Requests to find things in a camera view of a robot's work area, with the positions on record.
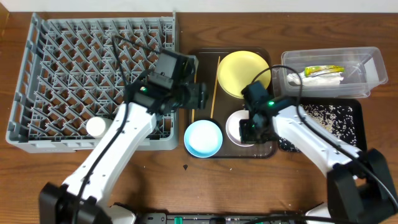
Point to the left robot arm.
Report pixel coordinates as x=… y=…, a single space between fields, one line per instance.
x=84 y=195

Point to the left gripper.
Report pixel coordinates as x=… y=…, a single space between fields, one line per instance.
x=201 y=95

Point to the clear plastic bin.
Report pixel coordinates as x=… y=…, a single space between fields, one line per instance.
x=364 y=70

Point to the wooden chopstick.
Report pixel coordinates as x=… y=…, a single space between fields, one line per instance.
x=215 y=89
x=193 y=110

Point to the white napkin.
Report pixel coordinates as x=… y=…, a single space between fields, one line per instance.
x=321 y=80

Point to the black waste tray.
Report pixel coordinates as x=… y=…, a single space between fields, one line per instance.
x=357 y=110

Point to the light blue bowl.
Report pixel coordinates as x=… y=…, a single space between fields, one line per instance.
x=203 y=139

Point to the pile of rice grains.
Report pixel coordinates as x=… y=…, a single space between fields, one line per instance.
x=338 y=120

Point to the yellow round plate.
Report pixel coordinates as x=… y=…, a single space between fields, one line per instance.
x=238 y=69

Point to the dark brown serving tray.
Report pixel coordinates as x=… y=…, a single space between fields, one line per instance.
x=226 y=104

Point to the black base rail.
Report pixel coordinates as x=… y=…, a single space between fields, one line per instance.
x=163 y=218

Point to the grey plastic dish rack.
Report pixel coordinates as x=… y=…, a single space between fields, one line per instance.
x=75 y=69

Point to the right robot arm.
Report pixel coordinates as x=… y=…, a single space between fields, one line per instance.
x=360 y=188

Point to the pale pink bowl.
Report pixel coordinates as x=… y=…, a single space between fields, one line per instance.
x=232 y=127

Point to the green snack wrapper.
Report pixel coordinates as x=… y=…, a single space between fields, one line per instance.
x=322 y=70

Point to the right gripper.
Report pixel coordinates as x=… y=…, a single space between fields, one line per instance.
x=245 y=139

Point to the white cup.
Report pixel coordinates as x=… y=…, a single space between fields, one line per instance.
x=98 y=126

